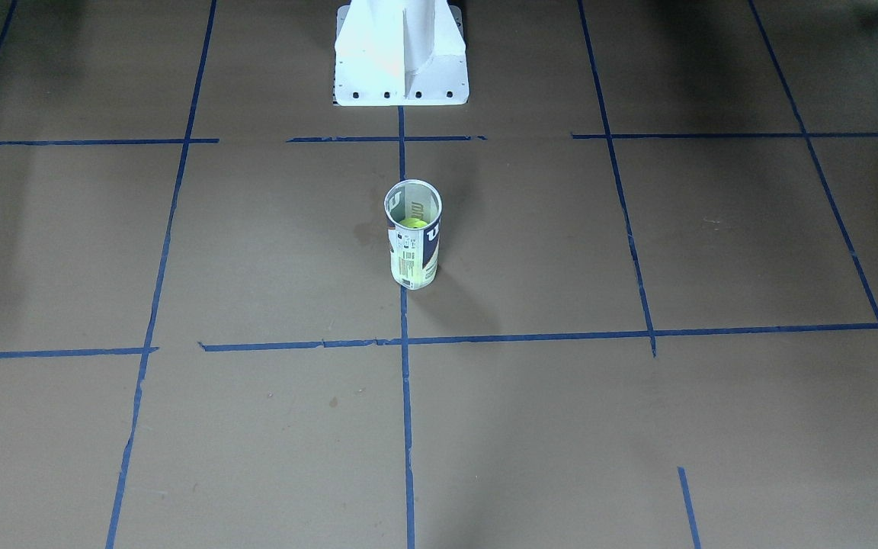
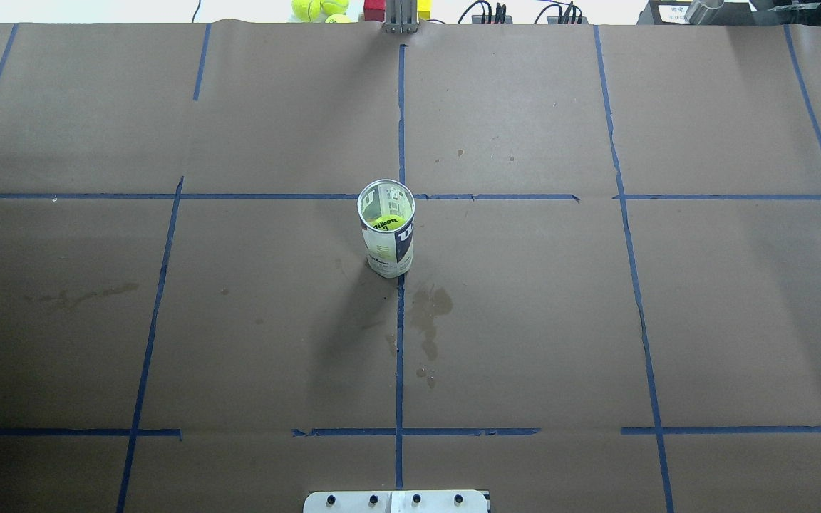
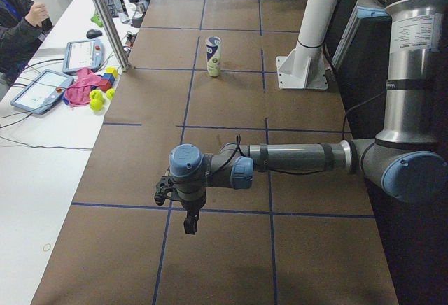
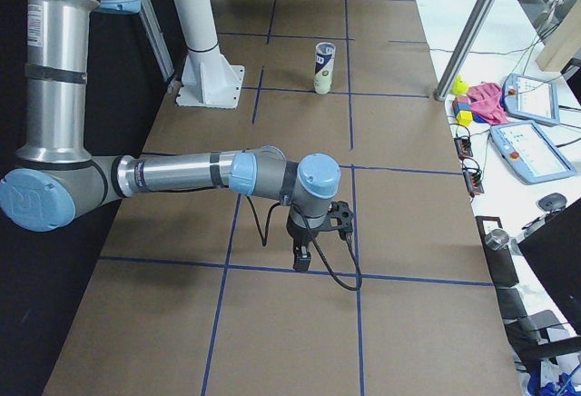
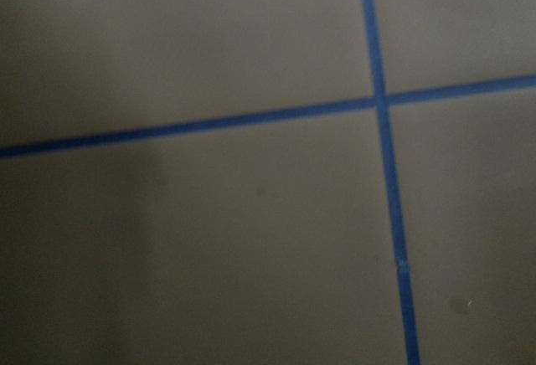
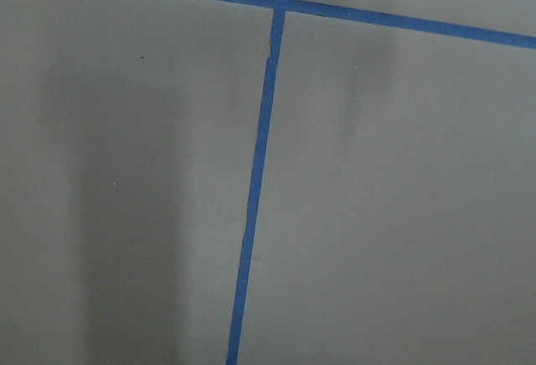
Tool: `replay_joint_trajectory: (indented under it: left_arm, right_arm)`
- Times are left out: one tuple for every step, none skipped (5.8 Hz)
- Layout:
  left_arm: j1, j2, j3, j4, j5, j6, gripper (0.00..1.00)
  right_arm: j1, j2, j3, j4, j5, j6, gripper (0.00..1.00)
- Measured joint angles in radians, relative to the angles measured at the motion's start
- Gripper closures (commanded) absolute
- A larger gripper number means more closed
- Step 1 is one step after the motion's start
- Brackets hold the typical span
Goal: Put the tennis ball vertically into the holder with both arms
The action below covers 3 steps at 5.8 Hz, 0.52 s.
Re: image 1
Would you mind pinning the white pedestal column base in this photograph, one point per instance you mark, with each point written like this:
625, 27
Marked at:
400, 53

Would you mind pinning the white blue tennis ball can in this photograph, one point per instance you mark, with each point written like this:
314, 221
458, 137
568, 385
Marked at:
413, 254

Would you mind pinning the yellow tennis ball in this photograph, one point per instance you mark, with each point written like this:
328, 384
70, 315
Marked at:
413, 223

